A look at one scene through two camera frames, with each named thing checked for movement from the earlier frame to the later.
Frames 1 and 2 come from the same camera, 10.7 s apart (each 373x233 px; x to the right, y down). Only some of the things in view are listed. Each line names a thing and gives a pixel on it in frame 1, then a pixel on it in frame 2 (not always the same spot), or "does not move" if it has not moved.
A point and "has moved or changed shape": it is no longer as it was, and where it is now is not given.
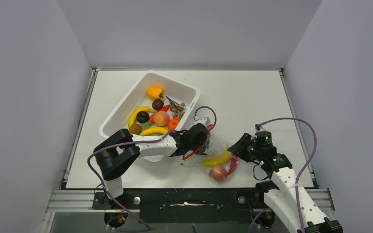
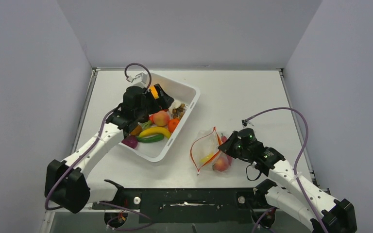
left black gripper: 205,138 -> 163,102
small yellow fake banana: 154,131 does not move
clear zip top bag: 218,158 has moved or changed shape
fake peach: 161,118 does not move
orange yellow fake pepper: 155,92 does not move
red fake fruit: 218,173 -> 221,164
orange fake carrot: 164,108 does not move
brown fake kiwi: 135,129 does not move
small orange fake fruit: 173,123 does not move
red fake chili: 234,161 -> 224,138
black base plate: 186,206 does not move
